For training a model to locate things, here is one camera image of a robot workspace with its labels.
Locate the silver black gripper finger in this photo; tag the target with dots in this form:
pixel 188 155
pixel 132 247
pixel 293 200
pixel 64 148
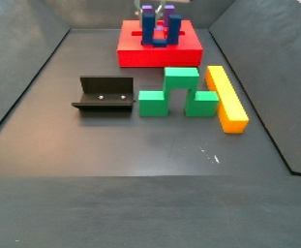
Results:
pixel 137 7

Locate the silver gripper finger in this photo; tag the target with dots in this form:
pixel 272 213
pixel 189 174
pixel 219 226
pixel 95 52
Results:
pixel 160 7

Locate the blue U-shaped block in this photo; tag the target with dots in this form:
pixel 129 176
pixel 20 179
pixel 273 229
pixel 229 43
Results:
pixel 163 35

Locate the black angled fixture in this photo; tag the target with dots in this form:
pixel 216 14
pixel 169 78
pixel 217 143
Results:
pixel 105 93

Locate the purple U-shaped block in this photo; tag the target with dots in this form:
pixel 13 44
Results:
pixel 168 13

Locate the red puzzle base block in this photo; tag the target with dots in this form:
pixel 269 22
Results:
pixel 133 55

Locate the green stepped block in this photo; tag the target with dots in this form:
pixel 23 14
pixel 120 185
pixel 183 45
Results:
pixel 180 82

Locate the yellow long block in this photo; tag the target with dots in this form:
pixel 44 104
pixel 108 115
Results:
pixel 231 112

